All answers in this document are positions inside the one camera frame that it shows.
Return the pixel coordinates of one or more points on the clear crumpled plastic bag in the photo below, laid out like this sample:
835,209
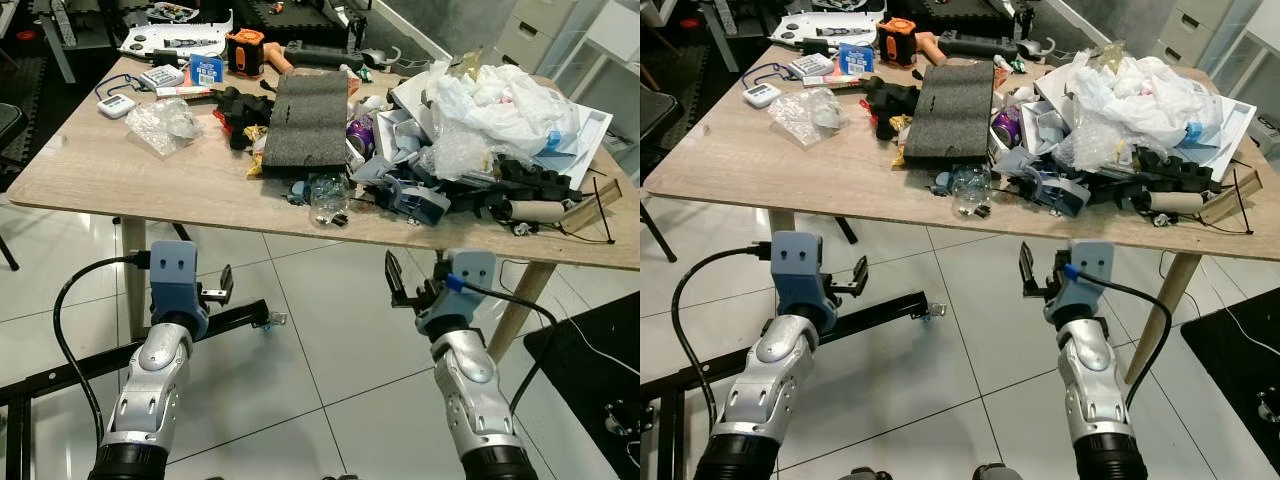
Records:
805,115
160,125

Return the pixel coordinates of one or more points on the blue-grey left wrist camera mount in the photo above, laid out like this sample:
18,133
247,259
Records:
172,280
798,275

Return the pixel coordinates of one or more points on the clear plastic bottle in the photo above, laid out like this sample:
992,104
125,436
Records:
970,190
328,198

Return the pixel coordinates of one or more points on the black handheld controller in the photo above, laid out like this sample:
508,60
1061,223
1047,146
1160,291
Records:
975,45
325,55

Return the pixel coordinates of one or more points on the yellowish clear wrapper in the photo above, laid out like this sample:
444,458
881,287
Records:
1112,58
462,68

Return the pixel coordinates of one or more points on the grey robot left foot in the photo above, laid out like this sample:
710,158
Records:
872,473

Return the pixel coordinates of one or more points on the purple drink can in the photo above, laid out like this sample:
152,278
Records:
360,135
1006,127

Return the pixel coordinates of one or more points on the blue-grey plastic housing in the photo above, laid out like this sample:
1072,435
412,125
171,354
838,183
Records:
1060,188
415,195

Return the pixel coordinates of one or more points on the white crumpled plastic bag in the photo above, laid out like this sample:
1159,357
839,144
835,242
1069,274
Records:
1150,95
500,105

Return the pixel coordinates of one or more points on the black ridged plastic part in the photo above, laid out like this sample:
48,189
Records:
1180,168
540,178

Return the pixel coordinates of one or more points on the grey robot foot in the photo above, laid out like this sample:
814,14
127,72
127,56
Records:
992,472
872,473

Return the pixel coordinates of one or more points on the light wooden offcut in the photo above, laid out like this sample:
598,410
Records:
595,205
1235,198

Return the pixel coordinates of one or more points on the white flat tray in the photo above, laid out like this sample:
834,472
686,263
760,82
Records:
1235,125
590,135

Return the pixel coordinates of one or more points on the grey curved plastic part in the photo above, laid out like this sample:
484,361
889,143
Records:
378,57
1035,47

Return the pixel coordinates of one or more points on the black floor mat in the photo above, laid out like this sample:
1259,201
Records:
590,400
1240,360

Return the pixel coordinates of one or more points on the pink flat box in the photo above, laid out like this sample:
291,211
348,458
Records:
828,80
180,91

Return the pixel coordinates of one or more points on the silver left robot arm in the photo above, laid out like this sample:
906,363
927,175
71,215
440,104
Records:
150,390
770,385

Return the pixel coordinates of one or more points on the black chair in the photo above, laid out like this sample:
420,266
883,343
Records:
8,130
655,120

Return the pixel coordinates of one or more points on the black zip tie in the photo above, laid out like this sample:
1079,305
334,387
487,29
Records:
1245,205
603,210

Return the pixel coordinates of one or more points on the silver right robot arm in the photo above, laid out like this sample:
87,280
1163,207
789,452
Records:
1095,390
475,395

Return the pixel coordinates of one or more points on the light wooden table leg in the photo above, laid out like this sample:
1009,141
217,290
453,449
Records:
134,260
520,305
1165,310
780,222

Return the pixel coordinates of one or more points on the black moulded plastic piece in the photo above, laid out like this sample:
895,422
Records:
890,100
240,110

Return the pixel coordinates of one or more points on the orange and black device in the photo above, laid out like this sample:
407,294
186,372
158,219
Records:
244,52
896,44

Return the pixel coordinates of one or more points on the black metal floor frame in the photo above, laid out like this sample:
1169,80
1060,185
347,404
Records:
890,308
230,318

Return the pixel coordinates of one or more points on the white drawer cabinet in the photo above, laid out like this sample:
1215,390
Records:
1195,25
530,30

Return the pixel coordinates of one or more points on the white plastic shell board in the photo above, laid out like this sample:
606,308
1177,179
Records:
790,32
140,42

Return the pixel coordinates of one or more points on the brown cardboard tube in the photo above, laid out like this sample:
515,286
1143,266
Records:
535,211
1178,203

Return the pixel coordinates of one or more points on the grey robot right foot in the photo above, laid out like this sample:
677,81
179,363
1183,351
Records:
992,472

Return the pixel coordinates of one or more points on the dark grey foam pad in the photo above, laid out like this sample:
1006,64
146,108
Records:
950,115
305,125

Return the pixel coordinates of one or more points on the blue printed card box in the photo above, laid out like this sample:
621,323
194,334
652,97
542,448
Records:
207,70
855,59

